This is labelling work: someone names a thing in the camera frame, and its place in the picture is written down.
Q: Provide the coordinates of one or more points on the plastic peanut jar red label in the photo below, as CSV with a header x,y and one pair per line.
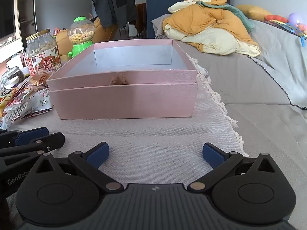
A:
x,y
42,52

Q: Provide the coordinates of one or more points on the television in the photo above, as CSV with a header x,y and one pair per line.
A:
x,y
6,7

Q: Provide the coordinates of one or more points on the bread packet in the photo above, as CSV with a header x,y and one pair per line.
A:
x,y
42,77

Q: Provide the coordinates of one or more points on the white shelf unit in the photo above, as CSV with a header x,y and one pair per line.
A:
x,y
24,9

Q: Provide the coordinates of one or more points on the dark jacket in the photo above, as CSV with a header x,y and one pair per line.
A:
x,y
112,4

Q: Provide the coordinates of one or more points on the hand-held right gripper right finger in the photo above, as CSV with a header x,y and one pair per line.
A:
x,y
213,155

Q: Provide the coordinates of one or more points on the purple toy ball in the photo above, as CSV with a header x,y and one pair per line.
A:
x,y
295,18

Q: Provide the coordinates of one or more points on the blue cabinet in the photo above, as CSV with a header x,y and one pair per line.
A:
x,y
158,7

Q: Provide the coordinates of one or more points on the pink cardboard box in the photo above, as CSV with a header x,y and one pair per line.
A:
x,y
144,76

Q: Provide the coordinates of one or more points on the pink toy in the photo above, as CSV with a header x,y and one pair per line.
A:
x,y
58,31

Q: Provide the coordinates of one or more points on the glass jar dark contents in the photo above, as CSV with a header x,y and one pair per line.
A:
x,y
13,75

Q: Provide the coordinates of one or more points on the grey sofa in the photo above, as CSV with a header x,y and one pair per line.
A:
x,y
251,76

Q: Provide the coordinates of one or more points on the orange and cream quilt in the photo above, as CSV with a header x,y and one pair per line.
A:
x,y
203,21

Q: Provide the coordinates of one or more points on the green candy dispenser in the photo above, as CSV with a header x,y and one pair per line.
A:
x,y
80,36

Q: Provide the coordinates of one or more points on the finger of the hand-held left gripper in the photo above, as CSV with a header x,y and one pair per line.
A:
x,y
31,135
55,140

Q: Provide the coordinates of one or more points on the yellow snack packet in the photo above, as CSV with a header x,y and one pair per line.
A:
x,y
3,105

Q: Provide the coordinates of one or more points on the white snack packet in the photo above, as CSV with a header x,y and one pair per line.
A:
x,y
31,105

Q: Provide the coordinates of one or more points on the green-grey cloth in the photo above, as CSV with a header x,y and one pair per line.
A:
x,y
237,14

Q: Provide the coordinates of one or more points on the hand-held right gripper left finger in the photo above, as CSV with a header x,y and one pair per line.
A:
x,y
98,157

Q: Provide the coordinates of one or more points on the red plush toy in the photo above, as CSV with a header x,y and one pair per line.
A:
x,y
275,18

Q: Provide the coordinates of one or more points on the cookie print snack packet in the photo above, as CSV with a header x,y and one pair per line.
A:
x,y
16,93

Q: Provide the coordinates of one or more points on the yellow pillow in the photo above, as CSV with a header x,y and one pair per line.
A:
x,y
254,10

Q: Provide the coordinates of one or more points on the colourful toy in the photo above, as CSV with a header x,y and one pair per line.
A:
x,y
299,32

